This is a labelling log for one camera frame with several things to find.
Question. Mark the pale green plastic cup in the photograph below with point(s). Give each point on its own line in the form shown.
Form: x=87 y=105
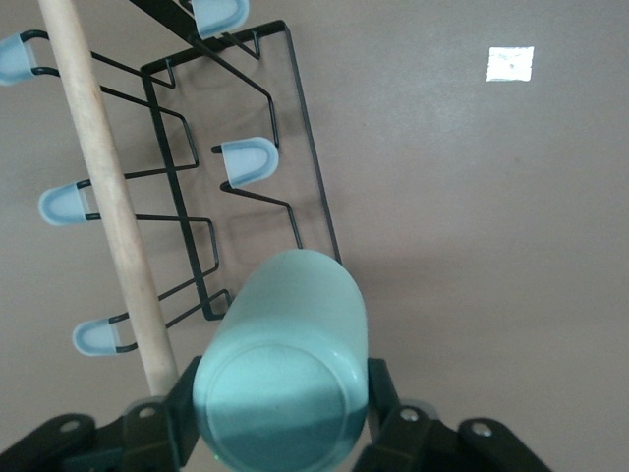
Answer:
x=285 y=354

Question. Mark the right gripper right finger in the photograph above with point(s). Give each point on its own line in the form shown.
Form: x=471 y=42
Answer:
x=413 y=442

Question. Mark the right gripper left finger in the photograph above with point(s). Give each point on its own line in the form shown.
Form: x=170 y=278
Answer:
x=147 y=437

